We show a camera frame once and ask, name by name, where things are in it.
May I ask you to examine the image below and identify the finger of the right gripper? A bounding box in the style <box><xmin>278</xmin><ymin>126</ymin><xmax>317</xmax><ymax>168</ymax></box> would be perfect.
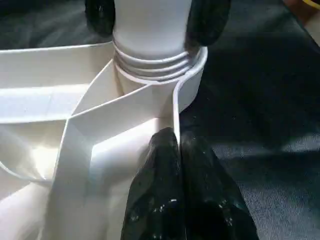
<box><xmin>84</xmin><ymin>0</ymin><xmax>117</xmax><ymax>37</ymax></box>
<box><xmin>186</xmin><ymin>0</ymin><xmax>233</xmax><ymax>49</ymax></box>

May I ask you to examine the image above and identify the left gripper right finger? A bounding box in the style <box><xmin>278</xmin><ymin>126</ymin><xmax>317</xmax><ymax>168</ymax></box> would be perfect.
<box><xmin>179</xmin><ymin>132</ymin><xmax>261</xmax><ymax>240</ymax></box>

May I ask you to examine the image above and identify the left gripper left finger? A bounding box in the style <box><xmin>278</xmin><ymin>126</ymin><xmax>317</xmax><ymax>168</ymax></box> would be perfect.
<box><xmin>120</xmin><ymin>127</ymin><xmax>186</xmax><ymax>240</ymax></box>

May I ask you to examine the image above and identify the white plastic table leg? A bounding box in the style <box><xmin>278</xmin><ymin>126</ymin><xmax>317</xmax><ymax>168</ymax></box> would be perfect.
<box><xmin>112</xmin><ymin>0</ymin><xmax>197</xmax><ymax>82</ymax></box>

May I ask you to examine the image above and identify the white plastic table top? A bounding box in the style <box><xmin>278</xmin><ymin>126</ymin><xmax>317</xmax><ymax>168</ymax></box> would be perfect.
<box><xmin>0</xmin><ymin>42</ymin><xmax>209</xmax><ymax>240</ymax></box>

